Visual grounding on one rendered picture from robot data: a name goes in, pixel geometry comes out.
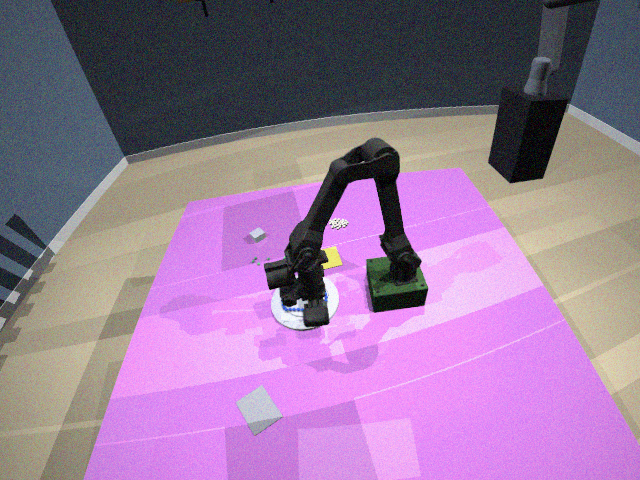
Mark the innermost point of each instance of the yellow flat sheet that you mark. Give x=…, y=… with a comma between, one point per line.
x=333, y=257

